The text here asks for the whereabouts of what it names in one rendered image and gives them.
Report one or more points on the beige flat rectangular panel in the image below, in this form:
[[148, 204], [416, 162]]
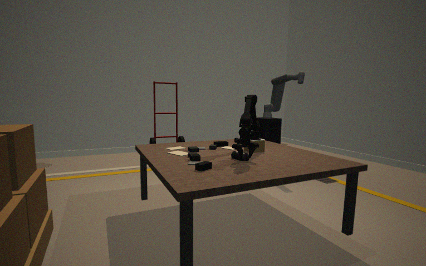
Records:
[[179, 153]]

